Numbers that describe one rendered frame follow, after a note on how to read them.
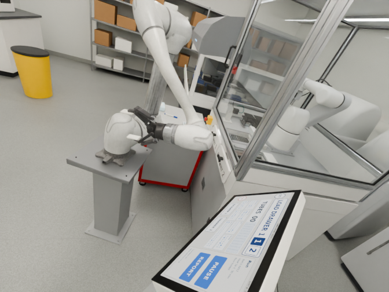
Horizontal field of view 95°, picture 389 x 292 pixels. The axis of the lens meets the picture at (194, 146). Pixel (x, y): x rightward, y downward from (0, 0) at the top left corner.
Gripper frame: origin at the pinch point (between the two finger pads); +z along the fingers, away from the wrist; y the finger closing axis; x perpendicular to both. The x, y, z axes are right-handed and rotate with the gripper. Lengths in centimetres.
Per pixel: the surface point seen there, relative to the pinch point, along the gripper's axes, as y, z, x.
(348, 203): -58, -132, -43
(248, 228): -11, -61, 27
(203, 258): -13, -50, 39
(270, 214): -10, -68, 20
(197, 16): 40, 97, -419
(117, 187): -48, 17, 3
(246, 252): -7, -60, 36
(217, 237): -16, -52, 31
